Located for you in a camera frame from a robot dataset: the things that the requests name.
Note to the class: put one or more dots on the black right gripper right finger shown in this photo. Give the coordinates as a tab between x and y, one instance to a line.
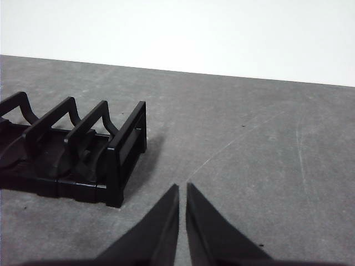
210	238

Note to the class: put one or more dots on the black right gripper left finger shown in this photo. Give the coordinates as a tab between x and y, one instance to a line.
149	238

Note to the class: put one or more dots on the black plate rack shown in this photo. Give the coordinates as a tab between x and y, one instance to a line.
116	166

